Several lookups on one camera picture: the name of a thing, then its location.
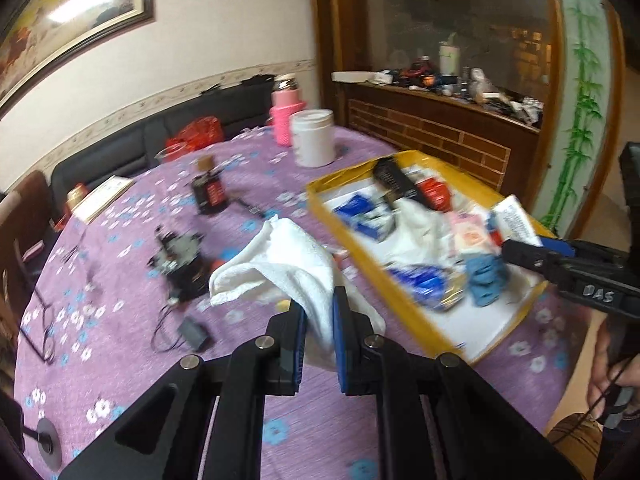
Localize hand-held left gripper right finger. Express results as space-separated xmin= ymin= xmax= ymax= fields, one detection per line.
xmin=332 ymin=286 xmax=593 ymax=480

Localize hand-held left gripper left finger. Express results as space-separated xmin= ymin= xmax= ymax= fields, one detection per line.
xmin=57 ymin=300 xmax=307 ymax=480

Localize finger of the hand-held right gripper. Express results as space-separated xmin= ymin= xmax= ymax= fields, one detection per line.
xmin=501 ymin=240 xmax=563 ymax=286
xmin=540 ymin=236 xmax=578 ymax=257

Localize blue terry cloth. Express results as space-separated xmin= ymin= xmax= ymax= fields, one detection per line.
xmin=465 ymin=252 xmax=508 ymax=308

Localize yellow cardboard box tray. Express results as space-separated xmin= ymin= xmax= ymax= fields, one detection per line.
xmin=305 ymin=149 xmax=557 ymax=365

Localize white terry towel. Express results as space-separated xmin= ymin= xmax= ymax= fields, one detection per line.
xmin=209 ymin=217 xmax=386 ymax=371

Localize blue white plastic bag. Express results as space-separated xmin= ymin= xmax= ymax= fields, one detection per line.
xmin=387 ymin=262 xmax=468 ymax=313

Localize person's right hand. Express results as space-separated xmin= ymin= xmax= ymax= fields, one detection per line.
xmin=586 ymin=317 xmax=630 ymax=423

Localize pink tissue pack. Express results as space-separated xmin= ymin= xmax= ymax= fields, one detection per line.
xmin=447 ymin=210 xmax=493 ymax=261

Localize red plastic bag ball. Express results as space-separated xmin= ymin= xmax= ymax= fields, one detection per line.
xmin=417 ymin=177 xmax=451 ymax=211

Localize blue white tissue pack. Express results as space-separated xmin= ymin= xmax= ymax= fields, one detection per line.
xmin=334 ymin=192 xmax=396 ymax=243

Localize bamboo painted glass panel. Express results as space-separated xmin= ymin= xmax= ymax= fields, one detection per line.
xmin=530 ymin=0 xmax=618 ymax=233

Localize black electric motor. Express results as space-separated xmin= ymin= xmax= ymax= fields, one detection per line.
xmin=147 ymin=227 xmax=208 ymax=303

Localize black rectangular pack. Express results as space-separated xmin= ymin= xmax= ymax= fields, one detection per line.
xmin=372 ymin=157 xmax=426 ymax=201

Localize brown wooden cabinet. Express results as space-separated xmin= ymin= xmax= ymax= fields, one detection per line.
xmin=312 ymin=0 xmax=626 ymax=241

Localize black bottle with wooden cap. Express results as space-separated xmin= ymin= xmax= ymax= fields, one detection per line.
xmin=191 ymin=156 xmax=227 ymax=215

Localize white plastic jar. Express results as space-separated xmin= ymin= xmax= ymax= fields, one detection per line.
xmin=290 ymin=108 xmax=335 ymax=168

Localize white jug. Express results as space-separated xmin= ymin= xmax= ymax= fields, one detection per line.
xmin=439 ymin=32 xmax=462 ymax=75

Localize pink knit-sleeved bottle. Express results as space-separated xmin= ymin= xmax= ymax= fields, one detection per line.
xmin=270 ymin=74 xmax=307 ymax=148

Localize clear plastic cup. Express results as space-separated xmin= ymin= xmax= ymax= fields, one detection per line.
xmin=155 ymin=142 xmax=188 ymax=163

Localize red plastic bag on sofa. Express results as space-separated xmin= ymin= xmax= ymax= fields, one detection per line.
xmin=166 ymin=116 xmax=223 ymax=153

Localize cream paper booklet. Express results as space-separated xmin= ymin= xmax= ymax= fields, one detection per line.
xmin=72 ymin=175 xmax=136 ymax=225

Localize dark-framed eyeglasses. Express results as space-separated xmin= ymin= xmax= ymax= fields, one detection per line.
xmin=17 ymin=302 xmax=57 ymax=365

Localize white flat box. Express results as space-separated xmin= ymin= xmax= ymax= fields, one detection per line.
xmin=331 ymin=70 xmax=381 ymax=83

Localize black leather sofa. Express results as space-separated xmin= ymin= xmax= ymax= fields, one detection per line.
xmin=50 ymin=74 xmax=281 ymax=196

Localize grey round disc stand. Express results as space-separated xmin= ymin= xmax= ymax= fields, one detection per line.
xmin=22 ymin=420 xmax=63 ymax=471

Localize brown chair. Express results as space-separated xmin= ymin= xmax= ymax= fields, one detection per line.
xmin=0 ymin=170 xmax=56 ymax=321

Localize black capacitor with cable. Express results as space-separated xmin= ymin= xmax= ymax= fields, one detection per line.
xmin=152 ymin=302 xmax=211 ymax=356

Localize framed wall picture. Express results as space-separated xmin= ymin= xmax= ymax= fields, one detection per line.
xmin=0 ymin=0 xmax=156 ymax=111

